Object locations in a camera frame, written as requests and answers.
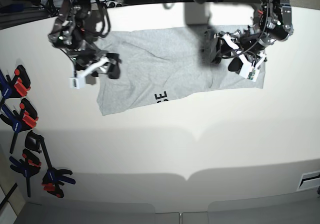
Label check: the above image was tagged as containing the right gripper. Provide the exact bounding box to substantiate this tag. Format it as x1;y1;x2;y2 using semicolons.
71;45;122;79

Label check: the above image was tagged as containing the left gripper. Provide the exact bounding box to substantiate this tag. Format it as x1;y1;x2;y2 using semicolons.
209;30;273;72

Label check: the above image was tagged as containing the grey T-shirt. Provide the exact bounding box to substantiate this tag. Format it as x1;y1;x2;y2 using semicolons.
97;25;266;115

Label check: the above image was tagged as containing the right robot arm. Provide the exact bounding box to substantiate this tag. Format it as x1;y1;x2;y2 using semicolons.
48;0;121;79

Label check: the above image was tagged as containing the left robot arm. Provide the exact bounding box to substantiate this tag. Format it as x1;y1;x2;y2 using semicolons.
211;0;294;72

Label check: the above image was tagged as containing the top blue red bar clamp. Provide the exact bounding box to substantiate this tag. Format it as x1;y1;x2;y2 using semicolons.
0;65;31;107

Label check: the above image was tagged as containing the blue red bar clamp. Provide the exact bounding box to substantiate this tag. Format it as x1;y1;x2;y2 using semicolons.
0;98;39;154
9;148;42;197
0;65;31;107

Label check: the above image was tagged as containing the long black bar clamp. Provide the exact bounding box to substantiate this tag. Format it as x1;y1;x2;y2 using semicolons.
25;130;76;198

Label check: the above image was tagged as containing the lower blue red bar clamp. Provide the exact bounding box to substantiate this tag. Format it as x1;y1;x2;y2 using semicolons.
9;148;42;197

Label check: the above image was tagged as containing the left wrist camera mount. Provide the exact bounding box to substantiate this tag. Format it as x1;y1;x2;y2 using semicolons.
213;32;267;82

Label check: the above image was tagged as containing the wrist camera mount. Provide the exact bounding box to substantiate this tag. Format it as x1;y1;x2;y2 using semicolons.
213;32;267;82
69;56;113;89

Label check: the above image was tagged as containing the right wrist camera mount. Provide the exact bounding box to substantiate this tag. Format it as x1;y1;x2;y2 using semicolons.
69;56;113;89

